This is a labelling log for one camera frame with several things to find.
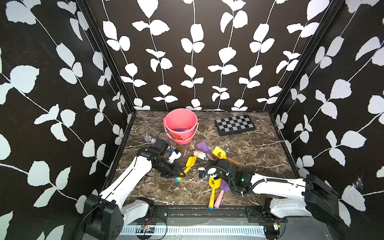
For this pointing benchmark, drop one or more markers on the white slotted cable duct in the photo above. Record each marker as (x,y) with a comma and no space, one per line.
(160,231)

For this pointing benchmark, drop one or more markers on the purple pointed trowel pink handle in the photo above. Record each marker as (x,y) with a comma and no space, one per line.
(181,130)

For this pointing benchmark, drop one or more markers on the small circuit board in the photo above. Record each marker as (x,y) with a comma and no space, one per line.
(145,230)

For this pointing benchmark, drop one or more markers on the pink plastic bucket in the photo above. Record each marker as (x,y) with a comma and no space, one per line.
(181,118)

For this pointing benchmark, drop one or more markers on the yellow shovel blue tip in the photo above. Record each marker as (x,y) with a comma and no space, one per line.
(214,183)

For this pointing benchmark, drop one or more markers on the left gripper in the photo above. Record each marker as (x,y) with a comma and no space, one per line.
(174,171)

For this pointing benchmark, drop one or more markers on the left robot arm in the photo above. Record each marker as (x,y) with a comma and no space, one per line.
(106,214)

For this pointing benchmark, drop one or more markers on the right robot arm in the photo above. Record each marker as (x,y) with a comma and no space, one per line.
(302,197)

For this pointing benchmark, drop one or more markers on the black white checkerboard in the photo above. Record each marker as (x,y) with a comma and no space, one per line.
(234,125)

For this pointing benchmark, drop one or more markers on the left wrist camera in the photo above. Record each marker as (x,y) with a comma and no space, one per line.
(170,152)

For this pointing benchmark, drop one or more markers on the purple glitter microphone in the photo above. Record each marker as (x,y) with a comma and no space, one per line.
(150,140)

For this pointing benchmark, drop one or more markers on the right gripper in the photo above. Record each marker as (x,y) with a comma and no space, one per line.
(213,171)

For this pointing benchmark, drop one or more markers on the black front rail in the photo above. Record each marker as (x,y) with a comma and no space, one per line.
(252,214)

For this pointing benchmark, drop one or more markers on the purple round trowel pink handle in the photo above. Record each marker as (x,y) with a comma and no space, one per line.
(224,188)

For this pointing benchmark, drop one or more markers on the yellow shovel wooden handle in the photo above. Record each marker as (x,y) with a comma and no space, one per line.
(221,154)

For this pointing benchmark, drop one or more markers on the purple square shovel pink handle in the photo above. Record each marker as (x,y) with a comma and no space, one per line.
(203,147)

